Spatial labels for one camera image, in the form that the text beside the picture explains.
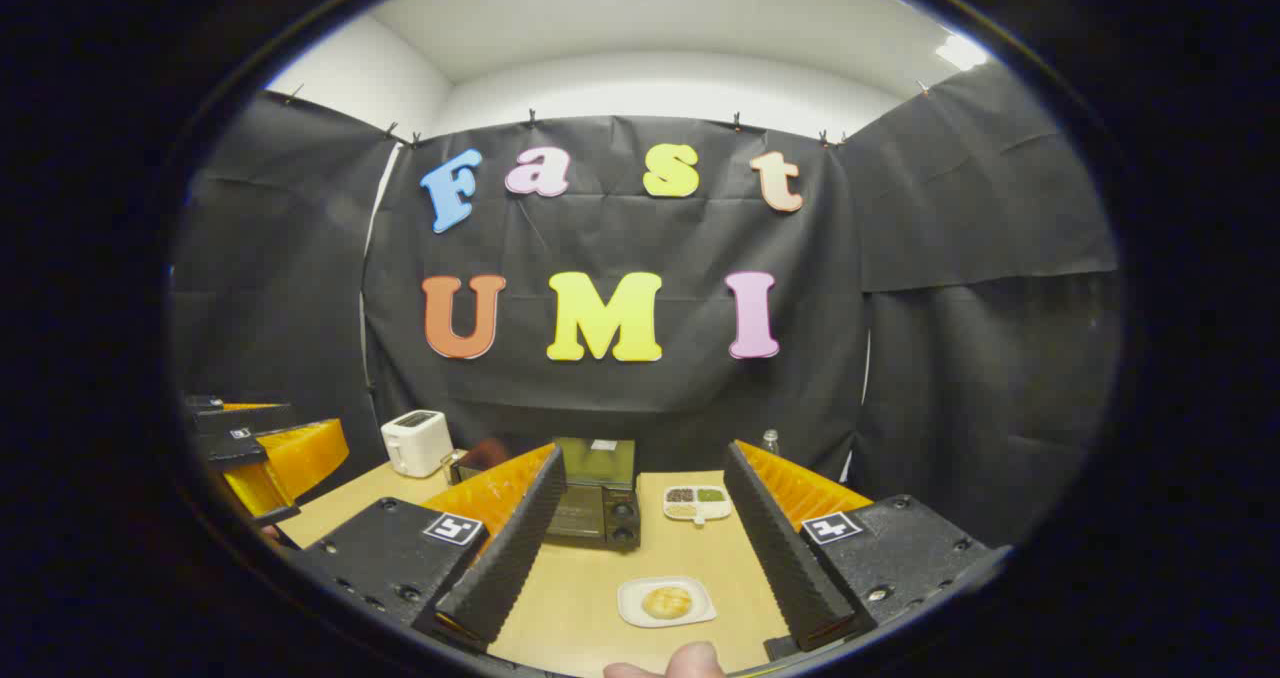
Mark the white toaster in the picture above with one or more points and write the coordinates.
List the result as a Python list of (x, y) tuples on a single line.
[(415, 443)]

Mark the white rectangular plate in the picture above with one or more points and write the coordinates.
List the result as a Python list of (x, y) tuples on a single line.
[(632, 613)]

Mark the small ceiling light panel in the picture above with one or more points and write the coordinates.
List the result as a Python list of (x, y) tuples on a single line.
[(962, 52)]

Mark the white divided seasoning dish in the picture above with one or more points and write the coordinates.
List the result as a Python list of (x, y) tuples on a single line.
[(697, 503)]

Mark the black backdrop cloth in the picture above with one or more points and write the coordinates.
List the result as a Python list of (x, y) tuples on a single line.
[(600, 238)]

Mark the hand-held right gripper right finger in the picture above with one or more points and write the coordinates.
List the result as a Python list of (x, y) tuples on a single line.
[(780, 558)]

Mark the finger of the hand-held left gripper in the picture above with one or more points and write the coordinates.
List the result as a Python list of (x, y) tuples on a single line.
[(250, 418), (235, 448)]

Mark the clear plastic water bottle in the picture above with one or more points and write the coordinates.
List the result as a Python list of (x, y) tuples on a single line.
[(771, 444)]

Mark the round yellow bun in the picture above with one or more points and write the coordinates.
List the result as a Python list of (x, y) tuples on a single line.
[(667, 602)]

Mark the black electric oven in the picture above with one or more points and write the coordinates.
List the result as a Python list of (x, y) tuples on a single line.
[(600, 513)]

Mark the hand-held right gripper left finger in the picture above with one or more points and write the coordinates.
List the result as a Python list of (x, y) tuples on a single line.
[(510, 558)]

